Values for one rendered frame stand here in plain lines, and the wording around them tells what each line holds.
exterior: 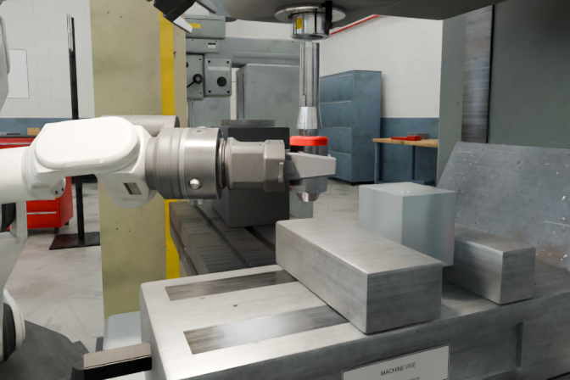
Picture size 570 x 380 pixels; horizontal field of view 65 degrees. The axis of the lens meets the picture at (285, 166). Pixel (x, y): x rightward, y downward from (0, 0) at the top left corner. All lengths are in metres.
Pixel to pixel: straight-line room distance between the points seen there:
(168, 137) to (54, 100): 9.06
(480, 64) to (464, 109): 0.08
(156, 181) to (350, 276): 0.30
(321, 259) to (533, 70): 0.54
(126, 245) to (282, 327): 2.03
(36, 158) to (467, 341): 0.45
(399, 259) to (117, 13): 2.07
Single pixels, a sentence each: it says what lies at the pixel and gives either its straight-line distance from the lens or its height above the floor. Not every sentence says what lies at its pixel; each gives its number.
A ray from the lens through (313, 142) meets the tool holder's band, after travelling 0.53.
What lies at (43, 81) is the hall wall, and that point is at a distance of 9.62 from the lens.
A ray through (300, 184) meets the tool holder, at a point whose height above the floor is 1.10.
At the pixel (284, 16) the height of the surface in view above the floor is 1.30.
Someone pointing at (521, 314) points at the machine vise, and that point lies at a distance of 0.38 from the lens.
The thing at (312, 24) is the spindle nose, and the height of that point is 1.29.
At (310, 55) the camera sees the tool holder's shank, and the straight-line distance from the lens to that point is 0.54.
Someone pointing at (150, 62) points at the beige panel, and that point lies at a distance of 2.24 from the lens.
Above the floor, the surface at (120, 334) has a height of 0.90.
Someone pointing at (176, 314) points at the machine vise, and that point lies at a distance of 0.33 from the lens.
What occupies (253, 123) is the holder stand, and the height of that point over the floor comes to 1.17.
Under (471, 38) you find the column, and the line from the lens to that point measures 0.88.
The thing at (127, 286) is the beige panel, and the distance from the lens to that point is 2.37.
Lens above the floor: 1.18
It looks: 6 degrees down
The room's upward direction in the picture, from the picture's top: straight up
